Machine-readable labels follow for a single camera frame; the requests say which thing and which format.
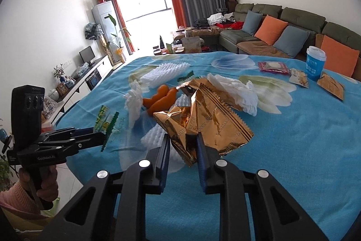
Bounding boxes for small white tissue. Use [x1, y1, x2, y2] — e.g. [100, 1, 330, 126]
[124, 80, 143, 129]

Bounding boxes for white foam fruit net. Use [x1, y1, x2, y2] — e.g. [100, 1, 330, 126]
[139, 62, 190, 88]

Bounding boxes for small plant blue vase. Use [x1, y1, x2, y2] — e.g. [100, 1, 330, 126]
[53, 64, 65, 83]

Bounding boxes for tall green potted plant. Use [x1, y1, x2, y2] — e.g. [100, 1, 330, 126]
[107, 13, 127, 64]

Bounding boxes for blue cushion far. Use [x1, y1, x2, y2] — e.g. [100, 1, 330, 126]
[242, 10, 262, 35]

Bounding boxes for covered standing fan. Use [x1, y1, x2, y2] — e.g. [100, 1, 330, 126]
[84, 23, 103, 40]

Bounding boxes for beige snack packet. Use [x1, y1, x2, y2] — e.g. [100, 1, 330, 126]
[289, 68, 309, 88]

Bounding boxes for person's left hand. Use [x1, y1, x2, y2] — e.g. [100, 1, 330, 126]
[18, 165, 59, 202]

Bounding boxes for cluttered coffee table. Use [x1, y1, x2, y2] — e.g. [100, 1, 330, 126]
[153, 37, 211, 56]

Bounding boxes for grey orange left curtain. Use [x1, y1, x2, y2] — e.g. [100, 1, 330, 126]
[107, 0, 135, 55]

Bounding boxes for brown snack packet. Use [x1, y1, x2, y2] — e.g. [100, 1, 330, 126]
[317, 72, 345, 101]

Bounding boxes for orange cushion far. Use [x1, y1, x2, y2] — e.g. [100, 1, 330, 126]
[255, 15, 288, 46]

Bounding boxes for blue cushion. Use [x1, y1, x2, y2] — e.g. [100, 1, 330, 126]
[242, 10, 262, 35]
[273, 26, 310, 58]

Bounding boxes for white black TV cabinet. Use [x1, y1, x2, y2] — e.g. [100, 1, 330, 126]
[42, 56, 113, 129]

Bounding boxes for green brown sectional sofa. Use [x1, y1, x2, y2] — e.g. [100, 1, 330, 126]
[218, 3, 360, 80]

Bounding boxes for small black monitor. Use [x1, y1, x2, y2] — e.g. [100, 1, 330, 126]
[79, 46, 95, 66]

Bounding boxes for orange peel piece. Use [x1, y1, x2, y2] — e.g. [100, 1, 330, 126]
[147, 87, 177, 116]
[143, 84, 169, 109]

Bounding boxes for blue cushion near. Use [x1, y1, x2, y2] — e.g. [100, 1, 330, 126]
[273, 26, 310, 58]

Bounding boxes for pink sleeve left forearm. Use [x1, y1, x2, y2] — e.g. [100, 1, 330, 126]
[0, 181, 46, 220]

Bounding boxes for pile of clothes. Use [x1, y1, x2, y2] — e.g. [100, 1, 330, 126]
[193, 12, 244, 30]

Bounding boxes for red snack packet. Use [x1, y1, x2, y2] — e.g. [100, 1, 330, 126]
[258, 61, 290, 75]

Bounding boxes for blue white coffee cup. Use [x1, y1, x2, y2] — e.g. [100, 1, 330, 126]
[305, 46, 327, 81]

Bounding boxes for orange cushion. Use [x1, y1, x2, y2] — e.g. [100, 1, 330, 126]
[255, 15, 288, 46]
[321, 35, 360, 77]

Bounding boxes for green clear snack wrapper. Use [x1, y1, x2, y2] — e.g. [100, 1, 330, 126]
[93, 105, 119, 152]

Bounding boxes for gold foil snack bag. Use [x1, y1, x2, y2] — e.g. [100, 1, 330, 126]
[153, 77, 254, 166]

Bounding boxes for blue floral tablecloth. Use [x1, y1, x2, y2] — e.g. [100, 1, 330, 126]
[58, 52, 360, 240]

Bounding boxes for orange cushion near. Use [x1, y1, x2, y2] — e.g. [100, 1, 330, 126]
[321, 35, 360, 77]

